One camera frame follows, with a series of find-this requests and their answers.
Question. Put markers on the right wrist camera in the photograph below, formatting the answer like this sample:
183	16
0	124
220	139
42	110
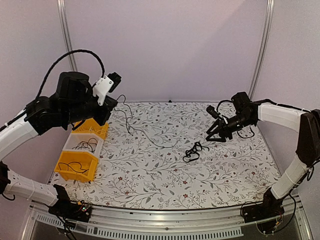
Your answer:
211	111

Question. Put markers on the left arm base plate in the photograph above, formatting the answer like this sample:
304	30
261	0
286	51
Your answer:
78	211

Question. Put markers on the floral patterned table mat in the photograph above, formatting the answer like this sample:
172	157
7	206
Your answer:
156	156

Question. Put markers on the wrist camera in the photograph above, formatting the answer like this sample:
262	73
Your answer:
106	84
211	111

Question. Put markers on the left aluminium frame post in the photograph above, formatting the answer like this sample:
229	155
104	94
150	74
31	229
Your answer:
66	33

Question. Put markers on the yellow plastic bin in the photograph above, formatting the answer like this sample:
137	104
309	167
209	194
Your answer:
90	126
78	166

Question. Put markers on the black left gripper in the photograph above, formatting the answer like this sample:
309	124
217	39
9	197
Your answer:
110	104

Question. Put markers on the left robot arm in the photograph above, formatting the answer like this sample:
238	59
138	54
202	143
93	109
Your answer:
74	101

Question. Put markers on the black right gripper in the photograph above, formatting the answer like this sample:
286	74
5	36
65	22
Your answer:
224	131

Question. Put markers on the yellow plastic bin far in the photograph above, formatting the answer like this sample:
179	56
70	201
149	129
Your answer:
90	126

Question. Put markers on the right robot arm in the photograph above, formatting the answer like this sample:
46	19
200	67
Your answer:
291	132

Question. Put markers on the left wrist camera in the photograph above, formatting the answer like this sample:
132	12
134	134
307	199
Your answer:
106	84

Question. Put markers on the yellow plastic bin near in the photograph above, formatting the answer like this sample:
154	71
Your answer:
78	166

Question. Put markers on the translucent white plastic bin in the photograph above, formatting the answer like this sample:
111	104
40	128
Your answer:
84	142

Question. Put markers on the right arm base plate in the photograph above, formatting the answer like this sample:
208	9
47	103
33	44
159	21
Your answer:
254	211

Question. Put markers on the right aluminium frame post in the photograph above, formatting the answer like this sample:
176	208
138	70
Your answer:
270	4

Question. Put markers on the aluminium front rail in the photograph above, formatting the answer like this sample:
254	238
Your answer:
224	223

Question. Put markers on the aluminium frame post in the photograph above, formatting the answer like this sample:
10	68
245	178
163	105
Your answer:
270	4
66	33

